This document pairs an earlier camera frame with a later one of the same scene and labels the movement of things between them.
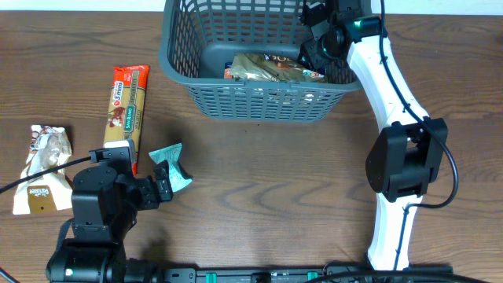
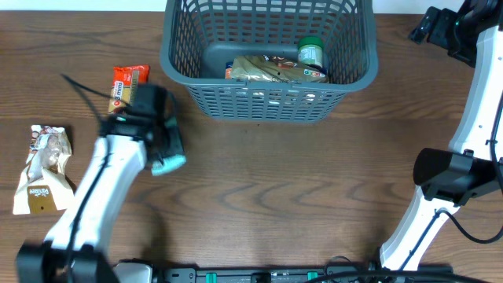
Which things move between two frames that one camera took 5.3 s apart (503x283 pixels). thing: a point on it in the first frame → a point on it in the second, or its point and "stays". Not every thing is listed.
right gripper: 311,53 → 426,25
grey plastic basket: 198,38 stays
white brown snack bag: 49,148 stays
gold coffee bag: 273,67 stays
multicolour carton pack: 227,70 stays
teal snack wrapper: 178,176 → 176,157
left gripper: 149,196 → 152,157
